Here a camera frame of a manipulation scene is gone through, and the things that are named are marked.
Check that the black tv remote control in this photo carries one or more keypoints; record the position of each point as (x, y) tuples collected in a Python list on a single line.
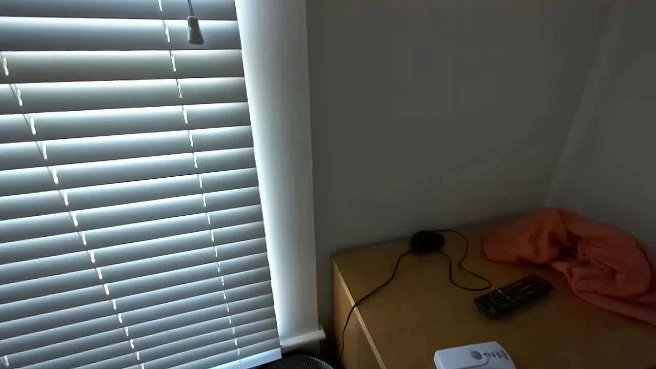
[(514, 296)]

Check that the black round puck device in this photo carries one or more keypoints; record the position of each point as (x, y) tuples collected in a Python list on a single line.
[(427, 242)]

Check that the light wooden desk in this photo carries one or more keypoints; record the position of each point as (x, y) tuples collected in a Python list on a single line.
[(423, 315)]

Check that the dark round bin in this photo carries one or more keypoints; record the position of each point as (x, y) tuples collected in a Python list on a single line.
[(298, 361)]

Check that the grey horizontal window blinds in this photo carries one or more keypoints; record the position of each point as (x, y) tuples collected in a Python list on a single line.
[(124, 206)]

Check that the white box with blue logo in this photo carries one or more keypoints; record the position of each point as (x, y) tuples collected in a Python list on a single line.
[(471, 358)]

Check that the orange crumpled cloth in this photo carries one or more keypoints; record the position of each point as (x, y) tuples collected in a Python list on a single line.
[(594, 260)]

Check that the white window frame trim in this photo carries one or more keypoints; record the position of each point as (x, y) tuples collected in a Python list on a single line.
[(280, 171)]

